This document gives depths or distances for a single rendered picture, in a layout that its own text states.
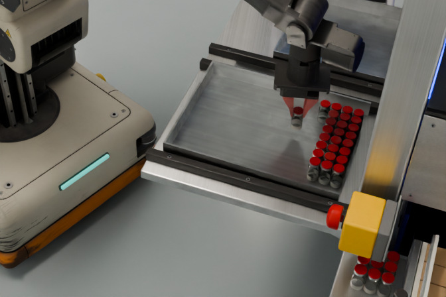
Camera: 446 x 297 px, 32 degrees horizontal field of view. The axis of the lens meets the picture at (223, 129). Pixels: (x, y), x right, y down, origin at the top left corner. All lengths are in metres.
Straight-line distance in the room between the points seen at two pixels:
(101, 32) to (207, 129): 1.73
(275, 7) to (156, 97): 1.66
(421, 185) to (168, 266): 1.29
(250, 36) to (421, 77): 0.72
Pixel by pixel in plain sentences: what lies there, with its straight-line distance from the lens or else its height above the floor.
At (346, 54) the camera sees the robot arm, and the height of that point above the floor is 1.13.
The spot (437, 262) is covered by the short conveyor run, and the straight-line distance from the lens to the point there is 1.34.
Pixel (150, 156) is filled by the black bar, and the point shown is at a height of 0.89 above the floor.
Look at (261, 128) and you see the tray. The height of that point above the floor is 0.88.
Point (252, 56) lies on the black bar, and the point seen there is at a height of 0.90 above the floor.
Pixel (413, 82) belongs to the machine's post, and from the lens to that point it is 1.12.
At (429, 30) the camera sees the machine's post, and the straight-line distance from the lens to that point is 1.06.
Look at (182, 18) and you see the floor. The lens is 3.28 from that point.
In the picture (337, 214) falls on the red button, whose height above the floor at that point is 1.01.
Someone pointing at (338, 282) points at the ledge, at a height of 0.88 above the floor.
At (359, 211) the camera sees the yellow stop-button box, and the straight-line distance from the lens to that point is 1.24.
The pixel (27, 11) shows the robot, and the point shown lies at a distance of 1.98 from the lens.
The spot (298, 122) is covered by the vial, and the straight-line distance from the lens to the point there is 1.50.
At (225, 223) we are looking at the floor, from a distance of 2.51.
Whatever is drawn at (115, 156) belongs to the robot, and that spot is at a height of 0.22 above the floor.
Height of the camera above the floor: 1.97
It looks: 45 degrees down
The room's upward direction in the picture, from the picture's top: 3 degrees clockwise
